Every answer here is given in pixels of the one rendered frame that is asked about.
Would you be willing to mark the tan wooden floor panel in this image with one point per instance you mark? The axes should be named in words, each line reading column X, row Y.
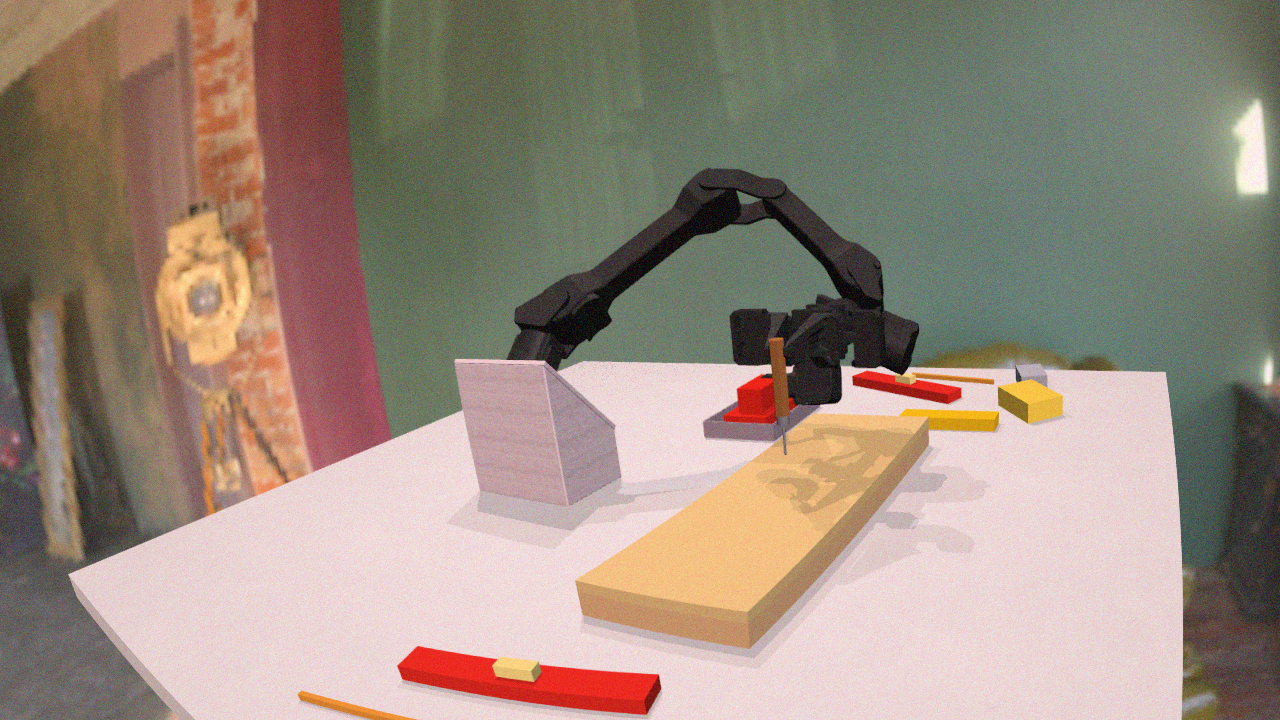
column 729, row 565

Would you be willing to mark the thin orange rod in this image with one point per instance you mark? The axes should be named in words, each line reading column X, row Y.
column 954, row 378
column 349, row 708

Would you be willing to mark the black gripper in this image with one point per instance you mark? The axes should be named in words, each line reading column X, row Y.
column 819, row 333

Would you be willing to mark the awl with brown wooden handle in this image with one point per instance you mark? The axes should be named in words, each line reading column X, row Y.
column 780, row 384

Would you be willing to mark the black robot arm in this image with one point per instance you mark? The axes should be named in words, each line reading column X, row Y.
column 575, row 308

